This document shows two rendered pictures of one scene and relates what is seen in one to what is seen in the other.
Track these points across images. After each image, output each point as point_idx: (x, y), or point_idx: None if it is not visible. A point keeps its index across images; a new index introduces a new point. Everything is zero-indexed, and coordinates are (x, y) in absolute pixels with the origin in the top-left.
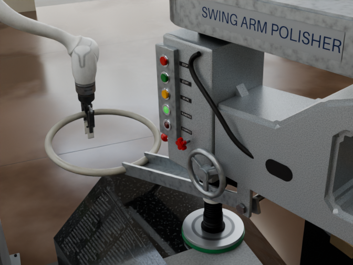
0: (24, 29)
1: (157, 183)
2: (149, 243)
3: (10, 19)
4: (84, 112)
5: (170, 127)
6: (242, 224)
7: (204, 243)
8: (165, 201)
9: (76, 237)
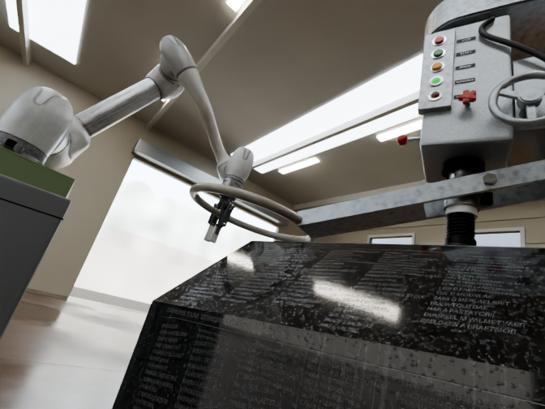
0: (206, 111)
1: (367, 211)
2: (396, 246)
3: (203, 93)
4: (220, 210)
5: (442, 94)
6: None
7: None
8: None
9: (212, 286)
